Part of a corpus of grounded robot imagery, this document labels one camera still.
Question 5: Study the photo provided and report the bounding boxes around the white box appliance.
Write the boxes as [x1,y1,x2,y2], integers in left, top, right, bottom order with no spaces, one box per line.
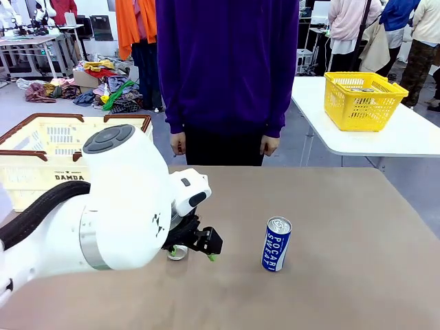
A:
[296,47,315,75]

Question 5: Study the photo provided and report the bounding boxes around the person in cream top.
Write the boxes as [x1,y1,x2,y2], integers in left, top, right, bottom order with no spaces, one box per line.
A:
[398,0,440,108]

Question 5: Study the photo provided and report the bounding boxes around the person's right hand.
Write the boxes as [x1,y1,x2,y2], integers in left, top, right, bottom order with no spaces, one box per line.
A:
[170,133,187,158]

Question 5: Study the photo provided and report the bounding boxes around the person in pink sweater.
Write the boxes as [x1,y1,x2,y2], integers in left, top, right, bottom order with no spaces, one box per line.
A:
[327,0,383,75]

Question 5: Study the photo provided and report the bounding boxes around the white metal-frame desk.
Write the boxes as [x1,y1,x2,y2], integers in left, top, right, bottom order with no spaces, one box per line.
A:
[0,23,85,79]

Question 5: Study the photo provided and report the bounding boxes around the blue Pocari Sweat can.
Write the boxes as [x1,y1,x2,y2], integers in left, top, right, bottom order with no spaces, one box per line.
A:
[261,216,293,273]

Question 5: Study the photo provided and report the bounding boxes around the person's left hand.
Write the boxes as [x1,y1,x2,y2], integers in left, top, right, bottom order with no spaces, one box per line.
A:
[260,134,279,158]

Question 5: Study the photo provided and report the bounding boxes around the purple-sleeved right forearm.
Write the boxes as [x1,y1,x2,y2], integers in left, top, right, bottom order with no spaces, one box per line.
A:
[160,65,188,135]

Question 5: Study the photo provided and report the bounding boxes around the person in red top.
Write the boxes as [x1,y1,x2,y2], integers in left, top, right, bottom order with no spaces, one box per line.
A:
[51,0,78,25]

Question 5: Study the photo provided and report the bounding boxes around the pile of colourful clothes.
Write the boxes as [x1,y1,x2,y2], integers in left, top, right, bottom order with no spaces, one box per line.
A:
[16,58,144,114]

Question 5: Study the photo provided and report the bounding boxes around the cardboard box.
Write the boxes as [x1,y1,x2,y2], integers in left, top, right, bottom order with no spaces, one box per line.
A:
[72,68,102,89]

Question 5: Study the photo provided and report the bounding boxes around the white table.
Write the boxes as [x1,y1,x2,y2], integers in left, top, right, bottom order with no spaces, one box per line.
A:
[291,76,440,169]

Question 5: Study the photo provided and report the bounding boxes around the small silver-topped can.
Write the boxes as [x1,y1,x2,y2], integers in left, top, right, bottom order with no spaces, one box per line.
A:
[166,245,190,263]

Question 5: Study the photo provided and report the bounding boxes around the green cloth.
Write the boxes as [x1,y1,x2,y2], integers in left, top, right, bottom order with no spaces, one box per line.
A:
[102,80,137,111]

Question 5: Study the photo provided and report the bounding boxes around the person in purple sweater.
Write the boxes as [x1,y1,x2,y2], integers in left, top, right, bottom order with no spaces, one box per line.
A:
[156,0,300,168]

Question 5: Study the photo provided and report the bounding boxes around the dark storage crate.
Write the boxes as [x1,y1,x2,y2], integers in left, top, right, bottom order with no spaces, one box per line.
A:
[89,14,115,42]

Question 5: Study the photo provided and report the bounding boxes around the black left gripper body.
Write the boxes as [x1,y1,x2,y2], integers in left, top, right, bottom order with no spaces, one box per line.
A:
[161,212,208,251]

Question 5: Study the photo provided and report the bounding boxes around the person in blue jacket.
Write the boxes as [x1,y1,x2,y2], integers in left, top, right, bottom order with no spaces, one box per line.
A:
[377,0,422,78]

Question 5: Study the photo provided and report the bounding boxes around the person in orange top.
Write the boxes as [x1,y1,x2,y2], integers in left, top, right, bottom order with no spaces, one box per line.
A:
[115,0,165,111]

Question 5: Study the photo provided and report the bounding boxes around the yellow plastic basket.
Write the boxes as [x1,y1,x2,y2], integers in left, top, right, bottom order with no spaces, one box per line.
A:
[323,71,410,133]

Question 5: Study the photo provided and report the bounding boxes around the cream basket with brown rim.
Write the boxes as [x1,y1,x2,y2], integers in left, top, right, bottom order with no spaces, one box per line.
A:
[0,112,154,213]

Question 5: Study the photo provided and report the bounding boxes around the purple-sleeved left forearm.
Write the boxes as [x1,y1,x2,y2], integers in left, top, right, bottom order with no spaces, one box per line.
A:
[263,65,294,139]

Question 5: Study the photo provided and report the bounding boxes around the beige hanging bag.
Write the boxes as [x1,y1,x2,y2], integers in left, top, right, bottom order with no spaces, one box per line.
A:
[359,19,391,74]

